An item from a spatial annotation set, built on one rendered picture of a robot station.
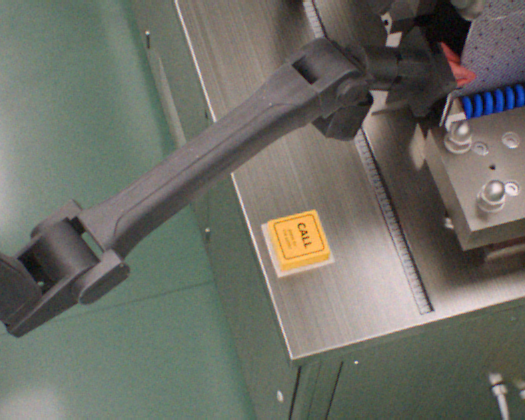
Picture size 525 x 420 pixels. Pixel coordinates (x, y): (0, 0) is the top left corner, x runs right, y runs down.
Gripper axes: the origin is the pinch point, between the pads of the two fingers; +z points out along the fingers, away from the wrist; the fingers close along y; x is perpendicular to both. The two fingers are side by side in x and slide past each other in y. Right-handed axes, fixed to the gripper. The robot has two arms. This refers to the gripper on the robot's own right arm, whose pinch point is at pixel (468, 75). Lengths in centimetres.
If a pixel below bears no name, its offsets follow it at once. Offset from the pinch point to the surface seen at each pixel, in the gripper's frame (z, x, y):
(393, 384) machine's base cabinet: 8, -45, 26
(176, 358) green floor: 13, -114, -10
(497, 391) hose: 34, -50, 27
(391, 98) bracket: 1.6, -16.2, -7.7
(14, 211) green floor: -10, -126, -54
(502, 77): 5.8, 0.5, 0.3
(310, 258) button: -15.4, -25.3, 13.5
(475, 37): -5.2, 7.9, 0.2
